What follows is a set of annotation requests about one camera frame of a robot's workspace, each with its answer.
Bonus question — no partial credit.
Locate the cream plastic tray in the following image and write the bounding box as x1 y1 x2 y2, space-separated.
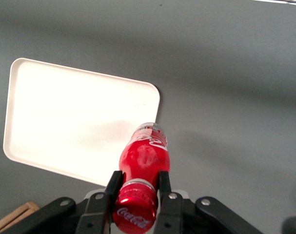
2 58 161 187

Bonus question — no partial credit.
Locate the dark grey table mat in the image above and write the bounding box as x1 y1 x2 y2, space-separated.
0 0 296 234

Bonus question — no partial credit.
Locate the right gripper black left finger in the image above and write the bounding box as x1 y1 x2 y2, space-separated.
76 170 125 234

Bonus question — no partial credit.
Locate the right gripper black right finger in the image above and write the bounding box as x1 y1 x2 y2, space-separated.
154 171 184 234

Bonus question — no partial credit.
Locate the red coke bottle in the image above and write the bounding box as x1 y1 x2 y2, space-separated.
112 121 172 234

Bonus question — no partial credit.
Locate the wooden drawer cabinet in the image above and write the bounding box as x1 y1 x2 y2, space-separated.
0 201 40 234

